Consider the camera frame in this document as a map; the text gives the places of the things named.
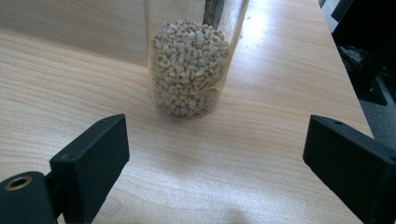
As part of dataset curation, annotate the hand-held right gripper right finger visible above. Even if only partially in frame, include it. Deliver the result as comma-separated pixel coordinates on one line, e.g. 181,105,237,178
302,114,396,224

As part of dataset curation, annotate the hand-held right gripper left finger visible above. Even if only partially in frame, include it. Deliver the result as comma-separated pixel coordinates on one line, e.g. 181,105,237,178
49,113,131,224

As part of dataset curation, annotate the tall jar of white grains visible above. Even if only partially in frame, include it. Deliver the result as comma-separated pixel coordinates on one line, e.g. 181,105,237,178
143,0,250,119

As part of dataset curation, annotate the black curtain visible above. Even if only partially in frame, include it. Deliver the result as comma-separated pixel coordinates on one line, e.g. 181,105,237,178
331,0,396,50

